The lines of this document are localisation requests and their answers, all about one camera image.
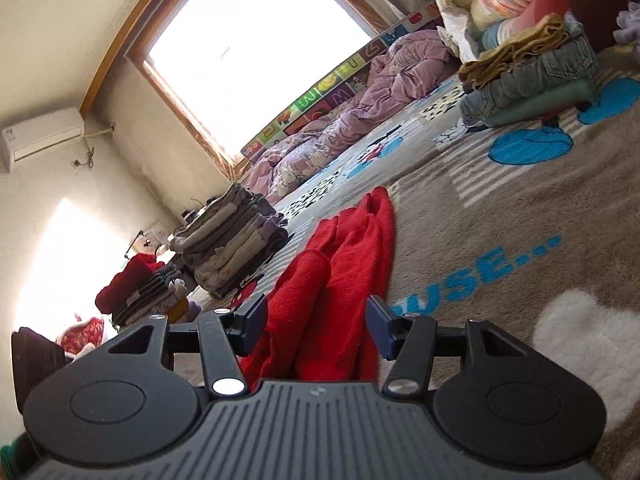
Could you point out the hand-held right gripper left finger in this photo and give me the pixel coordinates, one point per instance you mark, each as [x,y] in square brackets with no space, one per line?
[252,322]

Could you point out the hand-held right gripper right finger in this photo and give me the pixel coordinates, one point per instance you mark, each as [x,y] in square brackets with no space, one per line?
[381,325]

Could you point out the red fleece garment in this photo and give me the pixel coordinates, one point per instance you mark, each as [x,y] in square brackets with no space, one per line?
[325,305]

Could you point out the stack of grey folded clothes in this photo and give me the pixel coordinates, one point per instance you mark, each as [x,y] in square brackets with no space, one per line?
[230,245]

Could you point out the stack of small folded clothes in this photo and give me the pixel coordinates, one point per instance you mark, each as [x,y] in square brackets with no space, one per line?
[155,295]

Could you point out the red patterned cloth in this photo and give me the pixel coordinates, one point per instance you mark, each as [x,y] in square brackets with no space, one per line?
[82,335]

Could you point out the folded red garment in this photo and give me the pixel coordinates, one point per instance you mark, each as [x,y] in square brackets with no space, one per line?
[127,282]

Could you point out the printed cartoon blanket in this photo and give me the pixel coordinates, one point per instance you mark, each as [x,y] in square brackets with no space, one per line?
[500,220]

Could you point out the white air conditioner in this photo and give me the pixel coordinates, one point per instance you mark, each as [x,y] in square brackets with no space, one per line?
[40,137]

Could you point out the purple floral quilt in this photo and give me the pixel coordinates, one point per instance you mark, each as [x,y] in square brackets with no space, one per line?
[380,90]

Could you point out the colourful alphabet foam mat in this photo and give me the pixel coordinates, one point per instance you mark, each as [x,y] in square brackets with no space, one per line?
[320,90]

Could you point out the air conditioner pipe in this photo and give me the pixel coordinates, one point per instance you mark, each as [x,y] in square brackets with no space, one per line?
[100,130]

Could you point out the folded green garment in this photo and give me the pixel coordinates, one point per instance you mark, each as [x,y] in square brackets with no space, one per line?
[545,102]

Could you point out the wooden framed window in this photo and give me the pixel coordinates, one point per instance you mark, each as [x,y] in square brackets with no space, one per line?
[250,40]

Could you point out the folded denim jeans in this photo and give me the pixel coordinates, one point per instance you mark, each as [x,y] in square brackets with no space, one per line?
[540,77]

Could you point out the folded mustard garment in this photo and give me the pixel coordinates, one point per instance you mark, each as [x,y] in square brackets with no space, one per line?
[520,45]

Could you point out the white rolled quilt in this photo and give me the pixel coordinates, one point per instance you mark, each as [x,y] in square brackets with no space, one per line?
[457,5]

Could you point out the lavender cloth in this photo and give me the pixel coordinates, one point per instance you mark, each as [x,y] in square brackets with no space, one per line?
[629,27]

